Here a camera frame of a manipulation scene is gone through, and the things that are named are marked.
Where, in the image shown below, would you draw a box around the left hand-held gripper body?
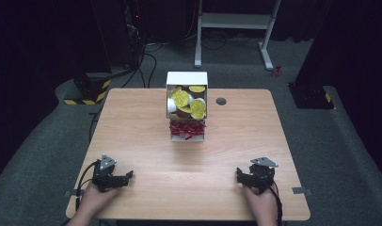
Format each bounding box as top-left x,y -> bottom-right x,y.
91,153 -> 126,193

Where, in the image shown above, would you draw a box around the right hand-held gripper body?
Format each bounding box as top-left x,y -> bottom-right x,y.
248,156 -> 279,195

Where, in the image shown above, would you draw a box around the person's left hand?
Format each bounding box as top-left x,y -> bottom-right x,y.
76,183 -> 121,218

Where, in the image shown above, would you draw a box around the person's right hand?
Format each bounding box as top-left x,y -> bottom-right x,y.
243,185 -> 279,221

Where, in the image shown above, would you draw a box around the grey tape strip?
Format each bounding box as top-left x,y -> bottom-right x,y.
292,186 -> 313,196
63,189 -> 84,198

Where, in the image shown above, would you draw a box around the pile of red packets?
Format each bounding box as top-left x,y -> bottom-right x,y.
168,120 -> 207,141

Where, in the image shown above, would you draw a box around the black yellow striped stand base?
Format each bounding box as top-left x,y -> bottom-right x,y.
63,73 -> 112,106

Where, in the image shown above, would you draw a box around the pile of yellow-lidded cups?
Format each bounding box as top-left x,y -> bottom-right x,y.
167,85 -> 208,121

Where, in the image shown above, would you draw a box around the small red floor object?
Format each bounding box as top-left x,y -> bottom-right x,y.
270,64 -> 283,78

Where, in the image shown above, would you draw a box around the white cardboard dispenser box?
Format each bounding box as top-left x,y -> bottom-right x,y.
165,71 -> 210,143

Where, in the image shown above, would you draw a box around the dark equipment rack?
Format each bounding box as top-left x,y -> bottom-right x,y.
122,0 -> 146,69

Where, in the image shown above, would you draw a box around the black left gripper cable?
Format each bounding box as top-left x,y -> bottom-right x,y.
74,160 -> 102,212

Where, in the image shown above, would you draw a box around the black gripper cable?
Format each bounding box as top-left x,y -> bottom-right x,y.
74,160 -> 102,212
267,179 -> 284,226

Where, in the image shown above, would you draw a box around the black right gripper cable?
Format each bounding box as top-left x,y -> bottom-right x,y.
267,179 -> 284,226

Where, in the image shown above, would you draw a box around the black cable beside table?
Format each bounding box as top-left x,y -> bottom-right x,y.
88,106 -> 104,144

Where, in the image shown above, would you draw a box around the black floor cables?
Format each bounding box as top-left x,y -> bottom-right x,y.
120,41 -> 164,89

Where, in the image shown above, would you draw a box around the white metal stand frame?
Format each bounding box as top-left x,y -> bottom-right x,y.
194,0 -> 283,72

